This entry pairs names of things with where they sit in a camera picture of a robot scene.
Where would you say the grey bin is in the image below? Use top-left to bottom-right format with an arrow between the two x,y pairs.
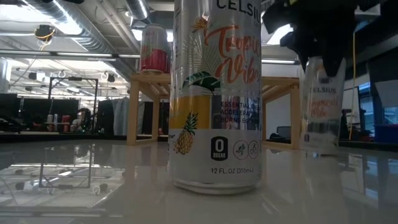
276,125 -> 295,141

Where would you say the long ceiling tube light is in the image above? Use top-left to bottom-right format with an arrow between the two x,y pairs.
0,49 -> 141,60

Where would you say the blue plastic bin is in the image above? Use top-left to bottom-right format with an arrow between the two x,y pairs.
374,124 -> 398,144

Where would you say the grey curtain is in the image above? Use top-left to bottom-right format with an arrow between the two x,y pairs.
111,96 -> 140,136

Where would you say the silver red beverage can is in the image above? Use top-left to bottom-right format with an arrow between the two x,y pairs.
139,24 -> 172,75

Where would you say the black aluminium table frame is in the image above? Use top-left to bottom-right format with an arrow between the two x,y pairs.
0,132 -> 398,153

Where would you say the short ceiling tube light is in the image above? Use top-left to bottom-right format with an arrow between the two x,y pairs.
261,58 -> 302,65

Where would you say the black metal rig frame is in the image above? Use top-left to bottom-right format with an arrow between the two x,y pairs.
48,77 -> 99,133

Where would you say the person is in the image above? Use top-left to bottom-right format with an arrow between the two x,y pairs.
76,107 -> 93,131

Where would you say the narrow silver ceiling duct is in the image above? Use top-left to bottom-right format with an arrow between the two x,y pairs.
124,0 -> 150,21

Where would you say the silver spiral ventilation duct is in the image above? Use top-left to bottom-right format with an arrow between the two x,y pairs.
23,0 -> 141,54

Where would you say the red canister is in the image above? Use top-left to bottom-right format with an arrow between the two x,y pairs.
62,114 -> 75,132

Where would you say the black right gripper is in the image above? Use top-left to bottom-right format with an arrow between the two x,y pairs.
262,0 -> 358,78

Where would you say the black yellow ceiling reel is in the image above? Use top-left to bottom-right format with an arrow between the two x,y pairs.
34,24 -> 57,43

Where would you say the black partition panel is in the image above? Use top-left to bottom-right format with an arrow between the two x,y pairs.
98,99 -> 113,136

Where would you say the wooden slatted shelf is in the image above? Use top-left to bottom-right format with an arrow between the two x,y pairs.
126,73 -> 302,150

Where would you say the white Celsius can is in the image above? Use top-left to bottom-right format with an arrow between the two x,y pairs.
300,55 -> 348,156
167,0 -> 264,196

